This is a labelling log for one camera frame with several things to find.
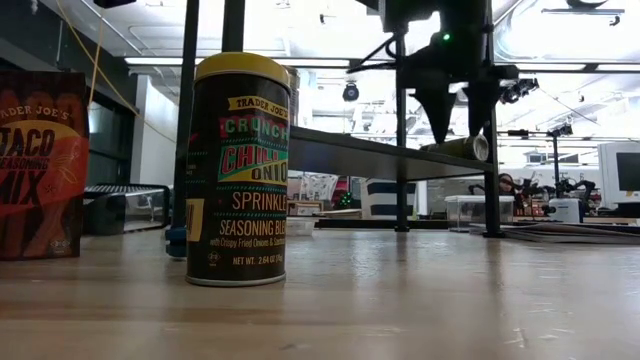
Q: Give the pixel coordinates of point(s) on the background black robot arm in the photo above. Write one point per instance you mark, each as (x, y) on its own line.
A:
(575, 187)

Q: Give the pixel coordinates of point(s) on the white computer monitor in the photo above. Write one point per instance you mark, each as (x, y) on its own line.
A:
(620, 175)

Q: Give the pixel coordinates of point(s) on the ceiling light strip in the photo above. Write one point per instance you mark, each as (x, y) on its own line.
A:
(550, 66)
(315, 62)
(155, 61)

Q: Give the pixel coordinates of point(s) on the white plastic tray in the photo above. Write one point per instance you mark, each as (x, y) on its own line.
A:
(301, 226)

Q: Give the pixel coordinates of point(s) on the black camera stand frame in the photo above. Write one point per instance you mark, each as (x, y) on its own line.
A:
(555, 160)

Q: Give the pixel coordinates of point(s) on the white countertop appliance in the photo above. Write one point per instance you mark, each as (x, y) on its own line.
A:
(565, 211)

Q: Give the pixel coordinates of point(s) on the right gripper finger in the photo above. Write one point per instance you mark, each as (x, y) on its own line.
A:
(484, 105)
(437, 107)

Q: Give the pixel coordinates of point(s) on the black metal wooden shelf rack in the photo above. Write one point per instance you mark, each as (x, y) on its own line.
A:
(375, 160)

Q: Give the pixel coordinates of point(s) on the hanging ceiling track fixture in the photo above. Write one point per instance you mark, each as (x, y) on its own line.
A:
(582, 11)

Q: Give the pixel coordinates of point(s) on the person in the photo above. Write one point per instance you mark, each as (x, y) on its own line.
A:
(506, 185)

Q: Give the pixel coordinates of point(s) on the yellow-lid chili onion spice jar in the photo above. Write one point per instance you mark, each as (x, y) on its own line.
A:
(237, 175)

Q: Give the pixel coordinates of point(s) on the black-lid glass spice jar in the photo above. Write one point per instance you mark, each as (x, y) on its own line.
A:
(450, 149)

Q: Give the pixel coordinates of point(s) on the black ceiling spotlight cluster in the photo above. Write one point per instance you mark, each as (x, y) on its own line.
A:
(520, 89)

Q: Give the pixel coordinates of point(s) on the blue T-shaped hand tool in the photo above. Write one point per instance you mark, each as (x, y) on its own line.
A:
(176, 242)

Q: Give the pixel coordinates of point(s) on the round black ceiling camera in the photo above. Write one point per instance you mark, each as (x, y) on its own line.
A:
(350, 92)

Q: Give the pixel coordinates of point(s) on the blue white striped box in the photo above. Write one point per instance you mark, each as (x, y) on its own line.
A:
(382, 200)

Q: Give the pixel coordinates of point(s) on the clear plastic box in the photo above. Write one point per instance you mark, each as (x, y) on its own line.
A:
(470, 212)

